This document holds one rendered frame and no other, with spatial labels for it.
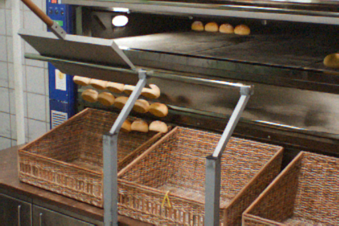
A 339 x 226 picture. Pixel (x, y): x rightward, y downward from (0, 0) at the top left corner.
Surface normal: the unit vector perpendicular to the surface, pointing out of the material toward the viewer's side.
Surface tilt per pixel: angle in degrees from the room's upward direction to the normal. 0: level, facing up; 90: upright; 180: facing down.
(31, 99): 90
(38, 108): 90
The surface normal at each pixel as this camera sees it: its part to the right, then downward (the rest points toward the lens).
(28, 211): -0.61, 0.17
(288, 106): -0.55, -0.17
